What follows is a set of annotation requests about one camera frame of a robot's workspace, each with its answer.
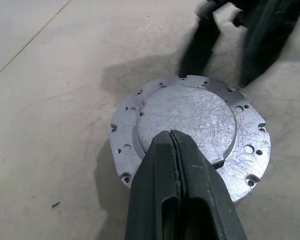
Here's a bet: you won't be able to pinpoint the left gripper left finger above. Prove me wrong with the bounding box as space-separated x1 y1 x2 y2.
124 129 184 240

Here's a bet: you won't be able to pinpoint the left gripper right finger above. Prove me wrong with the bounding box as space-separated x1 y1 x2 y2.
169 129 250 240

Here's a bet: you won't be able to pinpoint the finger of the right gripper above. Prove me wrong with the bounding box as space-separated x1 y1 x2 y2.
178 9 227 80
239 0 300 89

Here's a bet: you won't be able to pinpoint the silver motor end cap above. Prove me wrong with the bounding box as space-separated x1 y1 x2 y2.
109 74 272 205

